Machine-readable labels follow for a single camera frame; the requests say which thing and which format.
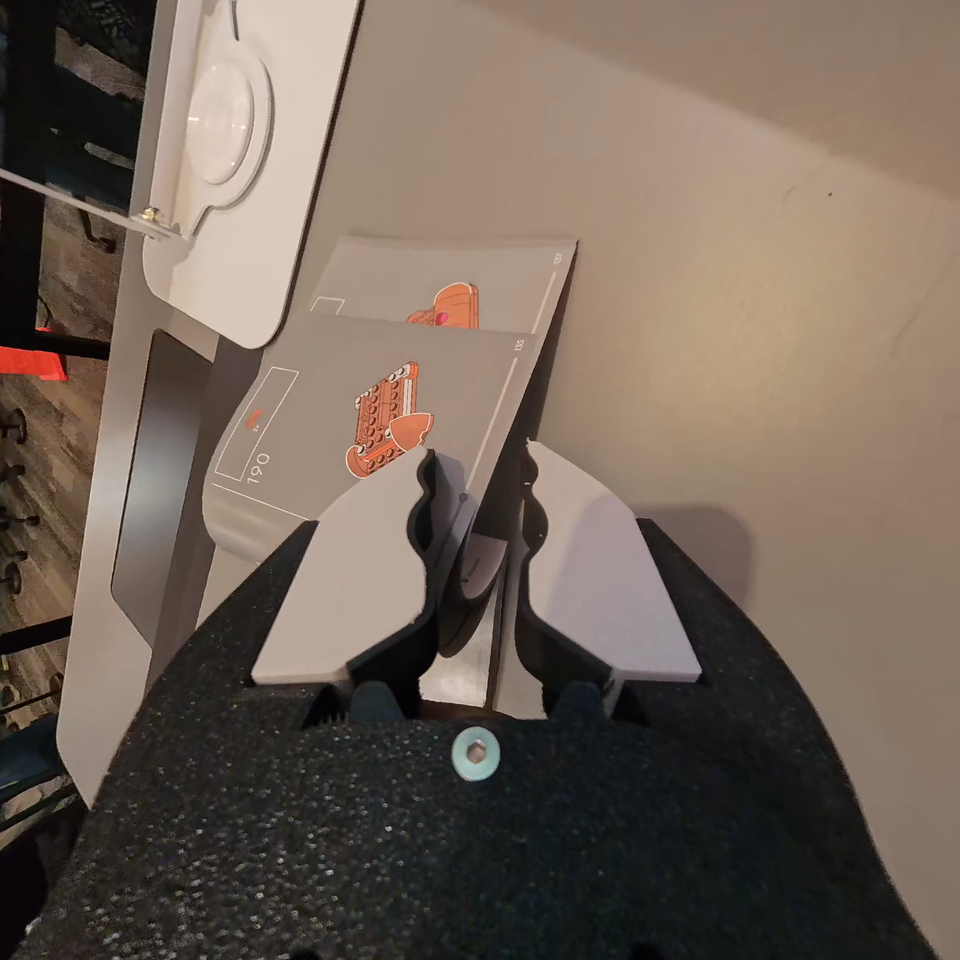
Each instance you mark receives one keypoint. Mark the white flat stand base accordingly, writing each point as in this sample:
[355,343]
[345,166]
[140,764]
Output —
[300,150]

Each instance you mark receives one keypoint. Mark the small red object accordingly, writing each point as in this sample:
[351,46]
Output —
[30,364]

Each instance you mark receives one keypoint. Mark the dark grey table hatch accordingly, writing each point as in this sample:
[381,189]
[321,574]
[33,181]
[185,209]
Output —
[161,465]

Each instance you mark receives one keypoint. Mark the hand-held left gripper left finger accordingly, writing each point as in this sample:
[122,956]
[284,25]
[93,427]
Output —
[352,585]

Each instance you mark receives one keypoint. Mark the grey instruction booklet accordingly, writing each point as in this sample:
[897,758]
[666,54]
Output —
[337,390]

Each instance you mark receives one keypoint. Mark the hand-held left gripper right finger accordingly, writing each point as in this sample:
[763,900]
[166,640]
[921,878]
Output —
[600,585]

